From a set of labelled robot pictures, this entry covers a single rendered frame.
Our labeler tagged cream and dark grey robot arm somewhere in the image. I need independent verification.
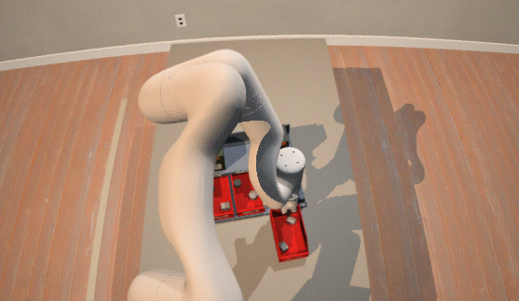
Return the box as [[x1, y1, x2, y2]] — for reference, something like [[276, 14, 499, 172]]
[[127, 50, 305, 301]]

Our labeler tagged red open-front bin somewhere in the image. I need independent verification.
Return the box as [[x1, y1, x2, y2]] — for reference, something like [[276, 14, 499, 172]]
[[213, 176, 235, 221], [231, 172, 265, 216], [270, 205, 309, 262]]

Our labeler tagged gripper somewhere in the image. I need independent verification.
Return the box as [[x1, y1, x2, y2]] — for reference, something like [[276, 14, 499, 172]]
[[281, 197, 297, 217]]

